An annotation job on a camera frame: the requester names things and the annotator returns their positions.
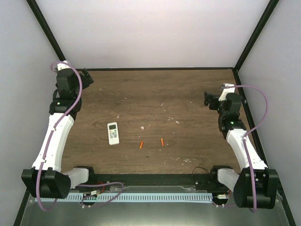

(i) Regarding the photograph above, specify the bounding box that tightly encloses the white remote control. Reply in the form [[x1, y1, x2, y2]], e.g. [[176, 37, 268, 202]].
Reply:
[[107, 122, 119, 145]]

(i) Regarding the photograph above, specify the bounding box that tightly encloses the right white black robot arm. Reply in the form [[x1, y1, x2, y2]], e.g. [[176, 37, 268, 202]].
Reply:
[[204, 91, 279, 210]]

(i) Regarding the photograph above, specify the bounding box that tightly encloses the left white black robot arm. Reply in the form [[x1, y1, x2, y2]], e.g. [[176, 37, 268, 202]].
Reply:
[[21, 67, 96, 199]]

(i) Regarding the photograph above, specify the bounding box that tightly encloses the metal front plate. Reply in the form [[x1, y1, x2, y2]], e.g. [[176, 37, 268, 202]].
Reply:
[[21, 187, 289, 226]]

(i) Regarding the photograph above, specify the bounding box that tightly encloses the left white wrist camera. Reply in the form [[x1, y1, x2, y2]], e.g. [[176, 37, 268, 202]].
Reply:
[[52, 60, 70, 73]]

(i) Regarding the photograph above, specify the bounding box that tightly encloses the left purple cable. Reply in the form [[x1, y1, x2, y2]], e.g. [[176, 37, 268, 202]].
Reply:
[[37, 61, 125, 211]]

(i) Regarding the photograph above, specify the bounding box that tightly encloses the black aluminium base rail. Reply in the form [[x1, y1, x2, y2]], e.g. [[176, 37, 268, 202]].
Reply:
[[86, 173, 228, 193]]

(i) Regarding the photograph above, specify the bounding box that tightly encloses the black enclosure frame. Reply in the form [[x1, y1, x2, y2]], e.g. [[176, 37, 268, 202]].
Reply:
[[14, 0, 296, 226]]

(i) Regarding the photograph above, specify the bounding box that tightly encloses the light blue slotted cable duct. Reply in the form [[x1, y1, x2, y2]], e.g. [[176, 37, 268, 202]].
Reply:
[[34, 193, 213, 202]]

